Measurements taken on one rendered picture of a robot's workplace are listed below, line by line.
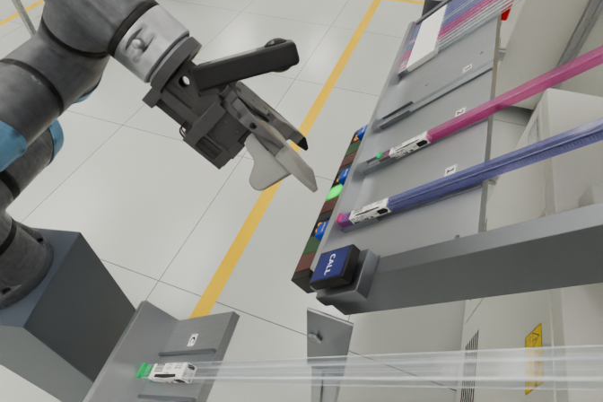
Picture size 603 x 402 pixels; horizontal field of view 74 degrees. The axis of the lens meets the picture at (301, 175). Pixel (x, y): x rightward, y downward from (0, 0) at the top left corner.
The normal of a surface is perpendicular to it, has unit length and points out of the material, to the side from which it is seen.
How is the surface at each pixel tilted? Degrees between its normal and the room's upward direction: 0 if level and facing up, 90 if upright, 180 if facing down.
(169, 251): 0
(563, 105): 0
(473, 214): 48
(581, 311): 0
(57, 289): 90
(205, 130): 64
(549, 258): 90
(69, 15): 90
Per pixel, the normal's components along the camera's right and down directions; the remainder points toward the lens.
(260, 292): -0.01, -0.68
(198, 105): 0.05, 0.36
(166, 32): 0.49, -0.19
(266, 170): -0.36, -0.04
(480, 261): -0.35, 0.69
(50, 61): 0.69, -0.36
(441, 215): -0.70, -0.64
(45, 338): 0.99, 0.07
